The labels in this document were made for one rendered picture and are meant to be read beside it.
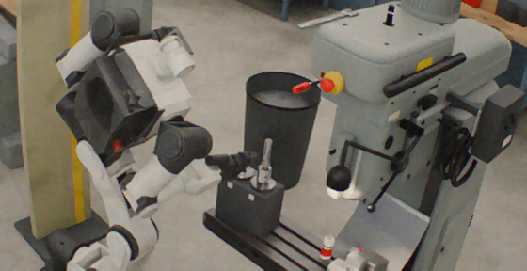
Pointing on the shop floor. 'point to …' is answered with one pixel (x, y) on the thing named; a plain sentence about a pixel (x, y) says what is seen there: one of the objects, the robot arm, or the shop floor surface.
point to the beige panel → (75, 183)
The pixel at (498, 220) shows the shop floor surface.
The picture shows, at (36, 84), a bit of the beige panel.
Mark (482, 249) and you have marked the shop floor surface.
